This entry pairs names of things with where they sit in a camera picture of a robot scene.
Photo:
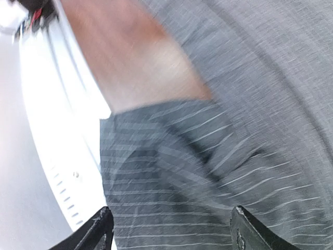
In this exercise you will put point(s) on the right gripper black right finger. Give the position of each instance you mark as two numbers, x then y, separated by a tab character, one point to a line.
248	233

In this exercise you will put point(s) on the front aluminium rail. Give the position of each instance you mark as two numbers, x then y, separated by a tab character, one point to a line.
63	103

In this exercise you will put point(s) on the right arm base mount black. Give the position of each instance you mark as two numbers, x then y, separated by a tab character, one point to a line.
33	10

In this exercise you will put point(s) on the black pinstriped long sleeve shirt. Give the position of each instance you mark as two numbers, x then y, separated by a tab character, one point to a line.
173	172

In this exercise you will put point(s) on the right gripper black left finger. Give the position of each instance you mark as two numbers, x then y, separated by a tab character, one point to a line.
96	233

